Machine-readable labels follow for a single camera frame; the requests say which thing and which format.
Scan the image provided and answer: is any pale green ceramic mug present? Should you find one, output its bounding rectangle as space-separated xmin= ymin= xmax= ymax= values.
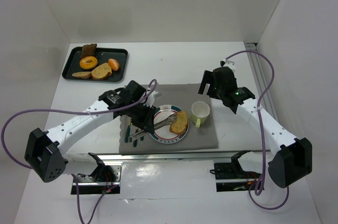
xmin=191 ymin=101 xmax=210 ymax=128

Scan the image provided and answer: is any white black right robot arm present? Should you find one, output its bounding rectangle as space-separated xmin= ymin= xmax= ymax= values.
xmin=198 ymin=66 xmax=312 ymax=188

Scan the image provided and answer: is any dark brown bread chunk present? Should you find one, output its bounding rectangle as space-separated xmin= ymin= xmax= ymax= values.
xmin=81 ymin=43 xmax=97 ymax=58

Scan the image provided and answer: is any orange round bun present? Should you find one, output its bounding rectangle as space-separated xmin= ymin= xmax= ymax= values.
xmin=108 ymin=59 xmax=120 ymax=71

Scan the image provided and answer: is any gold spoon green handle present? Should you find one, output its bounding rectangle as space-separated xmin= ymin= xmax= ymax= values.
xmin=124 ymin=122 xmax=132 ymax=143

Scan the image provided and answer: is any black rectangular tray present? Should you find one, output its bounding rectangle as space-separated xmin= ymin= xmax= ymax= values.
xmin=62 ymin=46 xmax=128 ymax=83

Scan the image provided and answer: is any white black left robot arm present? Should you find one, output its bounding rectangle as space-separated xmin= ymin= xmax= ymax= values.
xmin=24 ymin=80 xmax=177 ymax=183

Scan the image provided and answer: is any grey cloth placemat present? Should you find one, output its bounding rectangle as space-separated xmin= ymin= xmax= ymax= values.
xmin=119 ymin=83 xmax=219 ymax=154

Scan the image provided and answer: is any thin brown bread slice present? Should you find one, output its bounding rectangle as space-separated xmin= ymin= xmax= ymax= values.
xmin=72 ymin=72 xmax=91 ymax=79

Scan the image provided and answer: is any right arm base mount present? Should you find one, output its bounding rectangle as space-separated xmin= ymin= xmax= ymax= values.
xmin=209 ymin=151 xmax=261 ymax=192

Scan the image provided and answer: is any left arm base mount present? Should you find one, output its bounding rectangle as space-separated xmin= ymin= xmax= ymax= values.
xmin=71 ymin=153 xmax=121 ymax=195

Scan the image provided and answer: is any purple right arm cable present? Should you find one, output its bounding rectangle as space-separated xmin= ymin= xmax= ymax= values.
xmin=224 ymin=51 xmax=290 ymax=210

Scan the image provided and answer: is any white plate teal red rim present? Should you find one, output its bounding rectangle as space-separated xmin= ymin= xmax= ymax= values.
xmin=150 ymin=105 xmax=189 ymax=144

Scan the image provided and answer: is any aluminium side rail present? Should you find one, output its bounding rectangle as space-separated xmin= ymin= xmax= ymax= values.
xmin=247 ymin=53 xmax=279 ymax=121

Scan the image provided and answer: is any orange glazed donut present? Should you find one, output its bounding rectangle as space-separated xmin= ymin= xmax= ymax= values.
xmin=79 ymin=56 xmax=98 ymax=70

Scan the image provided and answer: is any aluminium front rail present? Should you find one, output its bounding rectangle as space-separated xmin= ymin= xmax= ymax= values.
xmin=40 ymin=150 xmax=271 ymax=163

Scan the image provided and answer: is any gold fork green handle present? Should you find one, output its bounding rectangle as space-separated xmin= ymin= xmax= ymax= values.
xmin=133 ymin=129 xmax=139 ymax=147

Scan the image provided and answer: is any seeded bread slice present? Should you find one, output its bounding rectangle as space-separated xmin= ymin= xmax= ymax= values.
xmin=170 ymin=111 xmax=189 ymax=135
xmin=91 ymin=63 xmax=112 ymax=80

